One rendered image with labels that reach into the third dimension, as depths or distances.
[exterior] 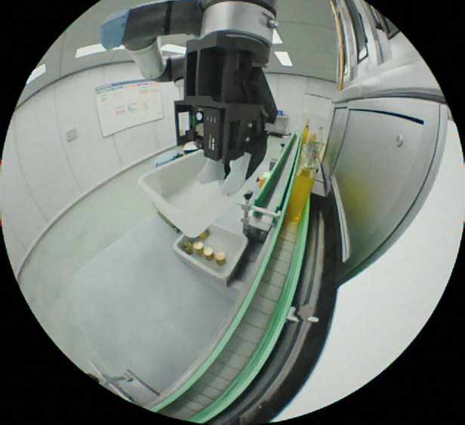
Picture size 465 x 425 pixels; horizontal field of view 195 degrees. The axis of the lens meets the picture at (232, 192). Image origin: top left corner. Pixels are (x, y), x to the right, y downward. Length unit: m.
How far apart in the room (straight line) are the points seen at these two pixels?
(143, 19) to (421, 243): 0.41
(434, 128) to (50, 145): 3.80
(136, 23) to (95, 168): 3.51
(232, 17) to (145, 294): 0.65
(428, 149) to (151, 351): 0.71
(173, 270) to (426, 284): 0.61
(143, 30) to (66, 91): 3.51
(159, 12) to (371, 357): 0.46
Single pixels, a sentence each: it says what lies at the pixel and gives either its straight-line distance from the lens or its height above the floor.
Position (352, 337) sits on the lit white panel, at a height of 1.06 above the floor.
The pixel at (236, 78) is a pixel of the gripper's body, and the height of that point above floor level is 1.26.
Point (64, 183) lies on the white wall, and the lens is 3.68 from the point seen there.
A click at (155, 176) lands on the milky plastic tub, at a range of 0.31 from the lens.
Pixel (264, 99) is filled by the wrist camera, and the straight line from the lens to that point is 0.18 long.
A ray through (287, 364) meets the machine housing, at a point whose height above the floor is 0.80.
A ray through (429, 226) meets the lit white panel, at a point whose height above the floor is 1.20.
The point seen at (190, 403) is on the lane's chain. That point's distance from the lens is 0.45.
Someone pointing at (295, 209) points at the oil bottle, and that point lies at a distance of 0.47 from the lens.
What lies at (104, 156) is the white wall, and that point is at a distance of 3.68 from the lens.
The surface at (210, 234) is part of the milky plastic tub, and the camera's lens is 0.58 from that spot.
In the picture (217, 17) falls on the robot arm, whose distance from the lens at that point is 0.16.
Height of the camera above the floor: 1.24
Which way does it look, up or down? 37 degrees down
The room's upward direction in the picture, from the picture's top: straight up
